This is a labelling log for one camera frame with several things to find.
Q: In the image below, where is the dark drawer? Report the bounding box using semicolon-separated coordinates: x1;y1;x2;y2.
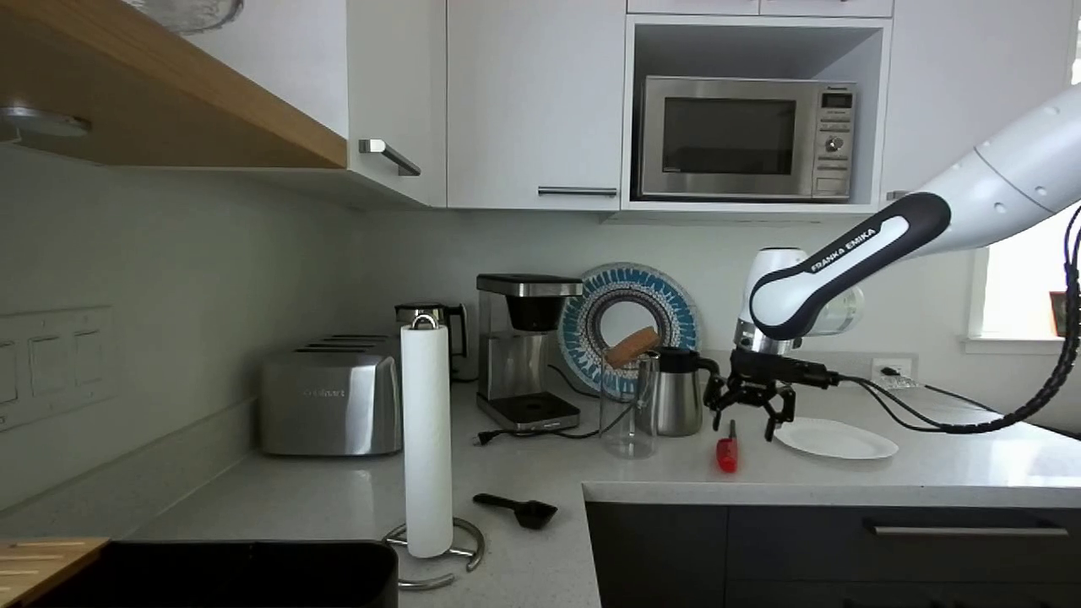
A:
727;505;1081;585

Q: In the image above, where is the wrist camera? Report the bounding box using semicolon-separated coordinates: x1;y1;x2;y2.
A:
789;357;842;390

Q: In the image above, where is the black electric kettle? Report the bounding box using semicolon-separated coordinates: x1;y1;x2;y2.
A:
394;301;475;383

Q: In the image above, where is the metal paper towel holder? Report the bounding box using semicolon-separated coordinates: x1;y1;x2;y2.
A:
381;313;487;591

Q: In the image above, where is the clear glass carafe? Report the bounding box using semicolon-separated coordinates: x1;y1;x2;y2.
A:
599;354;660;460

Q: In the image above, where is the black cable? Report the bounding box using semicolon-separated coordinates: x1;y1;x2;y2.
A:
475;363;633;448
880;366;1081;442

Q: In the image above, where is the white wall socket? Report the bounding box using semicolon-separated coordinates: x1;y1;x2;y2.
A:
871;356;916;390

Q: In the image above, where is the window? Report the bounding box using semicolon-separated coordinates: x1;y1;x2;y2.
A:
965;51;1081;356

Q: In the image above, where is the clear glass bowl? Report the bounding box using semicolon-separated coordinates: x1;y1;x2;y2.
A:
125;0;247;35

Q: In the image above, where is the black plastic scoop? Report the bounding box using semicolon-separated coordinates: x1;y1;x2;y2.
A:
472;492;559;532

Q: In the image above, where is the microwave door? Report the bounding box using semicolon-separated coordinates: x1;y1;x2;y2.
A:
641;79;814;198

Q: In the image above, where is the blue patterned round platter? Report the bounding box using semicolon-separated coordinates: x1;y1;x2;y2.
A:
557;263;703;399

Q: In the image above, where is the black steel coffee maker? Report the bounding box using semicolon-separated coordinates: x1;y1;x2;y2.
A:
475;273;584;435

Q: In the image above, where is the stainless steel toaster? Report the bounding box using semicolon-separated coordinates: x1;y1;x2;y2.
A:
258;333;404;459

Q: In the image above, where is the dark cabinet door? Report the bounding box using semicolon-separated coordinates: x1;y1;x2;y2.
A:
586;503;729;608

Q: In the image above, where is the stainless steel microwave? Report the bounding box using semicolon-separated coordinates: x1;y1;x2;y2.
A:
637;75;859;204

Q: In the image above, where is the white cabinet door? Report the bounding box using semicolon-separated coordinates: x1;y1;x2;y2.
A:
345;0;448;209
881;0;1078;202
446;0;627;211

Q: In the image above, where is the wooden cutting board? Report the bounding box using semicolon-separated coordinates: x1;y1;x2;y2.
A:
0;536;110;608

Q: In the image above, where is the white paper towel roll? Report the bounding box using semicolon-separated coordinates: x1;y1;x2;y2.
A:
399;324;454;559

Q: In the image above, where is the wooden shelf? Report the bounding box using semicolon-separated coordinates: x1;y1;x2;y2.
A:
0;0;349;171

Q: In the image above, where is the black sink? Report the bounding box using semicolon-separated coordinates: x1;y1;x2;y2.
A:
32;540;400;608

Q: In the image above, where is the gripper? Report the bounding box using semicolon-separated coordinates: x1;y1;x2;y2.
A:
703;347;800;442

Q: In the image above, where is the stainless steel thermal carafe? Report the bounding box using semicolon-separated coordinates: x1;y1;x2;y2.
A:
654;346;720;438

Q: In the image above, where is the metal drawer handle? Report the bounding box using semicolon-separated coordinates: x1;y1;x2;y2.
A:
872;524;1071;539

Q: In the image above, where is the white wall switch plate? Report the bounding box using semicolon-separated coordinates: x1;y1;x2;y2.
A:
0;305;117;433

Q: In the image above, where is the round under-shelf light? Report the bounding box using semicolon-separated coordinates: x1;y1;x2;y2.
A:
0;105;93;142

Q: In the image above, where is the white upper cabinet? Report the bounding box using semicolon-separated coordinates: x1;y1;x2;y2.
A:
181;0;1081;225

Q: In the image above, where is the clear glass jar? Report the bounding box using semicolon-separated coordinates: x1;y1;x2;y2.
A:
809;285;866;338

